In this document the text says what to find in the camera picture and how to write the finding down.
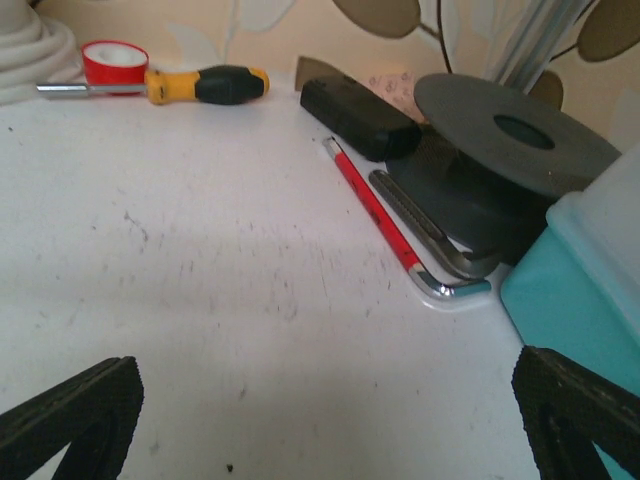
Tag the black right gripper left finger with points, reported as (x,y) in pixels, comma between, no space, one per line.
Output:
(92,416)

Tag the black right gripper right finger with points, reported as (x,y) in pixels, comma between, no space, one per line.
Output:
(570,414)

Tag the teal clear toolbox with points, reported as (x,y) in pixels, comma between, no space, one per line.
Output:
(577,289)

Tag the plain steel hex key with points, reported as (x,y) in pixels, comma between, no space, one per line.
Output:
(465,265)

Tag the black block with sponge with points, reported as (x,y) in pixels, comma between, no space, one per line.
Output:
(373,127)

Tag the red white tape roll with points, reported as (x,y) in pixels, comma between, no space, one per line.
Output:
(114,68)

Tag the yellow black screwdriver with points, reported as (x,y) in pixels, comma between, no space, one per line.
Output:
(225,85)

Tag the red handled hex key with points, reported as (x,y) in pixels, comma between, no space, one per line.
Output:
(403,251)

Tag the white cable spool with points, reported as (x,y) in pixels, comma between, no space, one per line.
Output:
(34,49)

